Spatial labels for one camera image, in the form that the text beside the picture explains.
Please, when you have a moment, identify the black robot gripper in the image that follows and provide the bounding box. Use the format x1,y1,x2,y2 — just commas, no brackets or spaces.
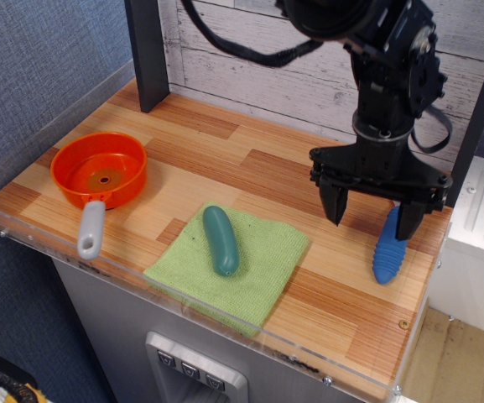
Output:
310,107,452,241

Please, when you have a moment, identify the blue handled metal fork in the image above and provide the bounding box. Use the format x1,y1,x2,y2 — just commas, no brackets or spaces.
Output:
372,207,408,285

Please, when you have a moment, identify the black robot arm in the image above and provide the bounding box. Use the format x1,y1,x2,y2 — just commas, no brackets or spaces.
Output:
278,1,452,240

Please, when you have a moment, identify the yellow object at corner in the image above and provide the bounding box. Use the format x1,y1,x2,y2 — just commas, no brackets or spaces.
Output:
3,384,49,403

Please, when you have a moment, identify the green cloth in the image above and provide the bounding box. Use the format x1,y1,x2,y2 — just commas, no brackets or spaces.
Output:
143,202,309,337

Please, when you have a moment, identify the green toy cucumber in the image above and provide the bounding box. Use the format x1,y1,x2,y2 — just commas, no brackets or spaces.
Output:
202,206,240,276

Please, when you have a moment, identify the silver control panel with buttons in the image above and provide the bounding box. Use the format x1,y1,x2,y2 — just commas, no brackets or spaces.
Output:
145,332,249,402

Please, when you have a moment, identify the orange toy pan grey handle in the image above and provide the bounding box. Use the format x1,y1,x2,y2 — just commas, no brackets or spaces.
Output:
50,132,148,260

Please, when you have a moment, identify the clear acrylic guard rail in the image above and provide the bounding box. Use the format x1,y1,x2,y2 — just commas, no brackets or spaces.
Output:
0,53,451,402

